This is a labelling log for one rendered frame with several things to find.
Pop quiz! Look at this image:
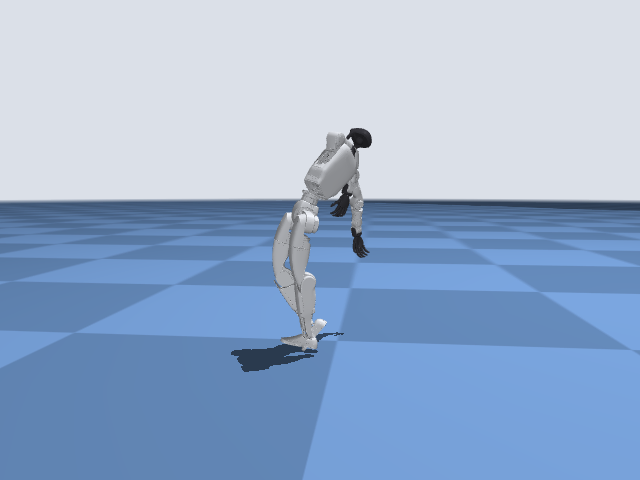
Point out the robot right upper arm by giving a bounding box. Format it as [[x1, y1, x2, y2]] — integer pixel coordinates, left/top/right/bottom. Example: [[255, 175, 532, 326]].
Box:
[[349, 171, 364, 210]]

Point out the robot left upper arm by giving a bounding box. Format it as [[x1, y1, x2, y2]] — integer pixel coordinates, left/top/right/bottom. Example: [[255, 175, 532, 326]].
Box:
[[326, 131, 357, 150]]

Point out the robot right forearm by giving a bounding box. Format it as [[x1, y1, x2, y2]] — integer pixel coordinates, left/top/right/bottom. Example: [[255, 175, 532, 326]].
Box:
[[350, 205, 363, 234]]

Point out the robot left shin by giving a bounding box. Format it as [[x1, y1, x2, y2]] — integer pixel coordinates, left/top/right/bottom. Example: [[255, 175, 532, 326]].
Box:
[[294, 276, 316, 339]]

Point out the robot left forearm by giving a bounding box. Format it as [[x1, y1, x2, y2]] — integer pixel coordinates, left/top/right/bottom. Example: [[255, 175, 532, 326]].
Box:
[[347, 150, 359, 193]]

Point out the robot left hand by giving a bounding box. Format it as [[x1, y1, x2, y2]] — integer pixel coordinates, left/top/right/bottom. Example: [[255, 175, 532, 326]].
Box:
[[330, 184, 353, 217]]

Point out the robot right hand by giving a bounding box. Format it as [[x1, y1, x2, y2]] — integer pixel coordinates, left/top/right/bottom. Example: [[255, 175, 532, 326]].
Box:
[[351, 227, 370, 258]]

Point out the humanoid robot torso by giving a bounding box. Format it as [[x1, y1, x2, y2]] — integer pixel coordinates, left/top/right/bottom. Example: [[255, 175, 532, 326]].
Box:
[[291, 143, 357, 222]]

